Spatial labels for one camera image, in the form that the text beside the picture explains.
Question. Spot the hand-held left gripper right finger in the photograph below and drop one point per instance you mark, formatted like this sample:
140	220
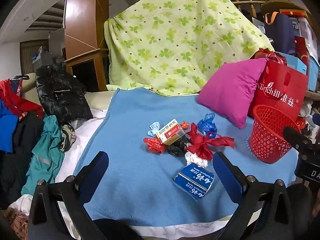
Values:
226	173

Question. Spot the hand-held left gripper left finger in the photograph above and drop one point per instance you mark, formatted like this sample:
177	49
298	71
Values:
98	165

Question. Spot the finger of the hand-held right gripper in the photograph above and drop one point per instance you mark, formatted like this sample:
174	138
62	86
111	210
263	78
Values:
293	137

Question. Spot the red mesh basket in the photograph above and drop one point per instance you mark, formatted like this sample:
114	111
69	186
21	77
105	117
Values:
267	140

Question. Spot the white plastic bag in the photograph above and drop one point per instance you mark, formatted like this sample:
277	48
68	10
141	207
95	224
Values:
198	161

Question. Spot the blue toothpaste box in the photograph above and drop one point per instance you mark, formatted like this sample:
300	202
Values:
193	180

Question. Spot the red ribbon cloth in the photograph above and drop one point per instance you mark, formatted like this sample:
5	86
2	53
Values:
200	143

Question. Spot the blue plastic bag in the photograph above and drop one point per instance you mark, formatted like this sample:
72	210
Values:
206	126

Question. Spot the black plastic bag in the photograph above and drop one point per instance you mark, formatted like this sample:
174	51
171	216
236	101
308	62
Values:
178	145

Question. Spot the red plastic bag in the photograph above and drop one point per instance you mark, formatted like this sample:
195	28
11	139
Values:
153	145

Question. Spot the orange foil wrapper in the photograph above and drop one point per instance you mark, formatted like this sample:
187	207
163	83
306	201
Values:
184	125

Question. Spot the light blue face mask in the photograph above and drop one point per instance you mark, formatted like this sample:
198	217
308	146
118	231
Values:
153	127

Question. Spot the yellow and red medicine box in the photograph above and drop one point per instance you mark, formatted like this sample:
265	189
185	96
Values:
170	132

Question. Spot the camouflage cloth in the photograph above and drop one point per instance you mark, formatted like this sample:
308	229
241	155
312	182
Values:
67	137

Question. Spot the red paper gift bag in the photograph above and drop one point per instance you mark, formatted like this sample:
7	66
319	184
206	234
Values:
277	97

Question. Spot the blue fleece blanket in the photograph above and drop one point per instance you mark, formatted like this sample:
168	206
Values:
140	185

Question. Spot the teal garment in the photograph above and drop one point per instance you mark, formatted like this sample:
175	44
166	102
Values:
47	150

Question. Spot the cream cushion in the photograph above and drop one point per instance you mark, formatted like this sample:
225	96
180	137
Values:
100	100

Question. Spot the light blue box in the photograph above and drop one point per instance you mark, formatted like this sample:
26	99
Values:
295	63

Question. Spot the dark garment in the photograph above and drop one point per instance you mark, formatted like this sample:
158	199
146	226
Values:
20	160

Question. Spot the black puffer jacket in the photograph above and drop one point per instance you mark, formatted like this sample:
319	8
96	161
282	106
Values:
62	95

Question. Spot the magenta pillow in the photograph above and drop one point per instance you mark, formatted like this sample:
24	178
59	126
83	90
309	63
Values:
230	90

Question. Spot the red shiny foil bag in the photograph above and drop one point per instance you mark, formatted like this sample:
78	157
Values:
271	55

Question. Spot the blue garment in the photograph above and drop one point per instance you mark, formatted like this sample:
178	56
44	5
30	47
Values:
7	130

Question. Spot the brown patterned cloth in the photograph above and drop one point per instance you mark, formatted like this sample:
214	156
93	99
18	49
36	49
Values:
17	223

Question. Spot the red garment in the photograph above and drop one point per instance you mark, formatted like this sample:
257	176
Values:
15	100

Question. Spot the brown wooden panel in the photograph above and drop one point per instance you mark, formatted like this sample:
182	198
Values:
85	17

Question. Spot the green clover print blanket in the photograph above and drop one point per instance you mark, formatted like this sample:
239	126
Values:
175	30

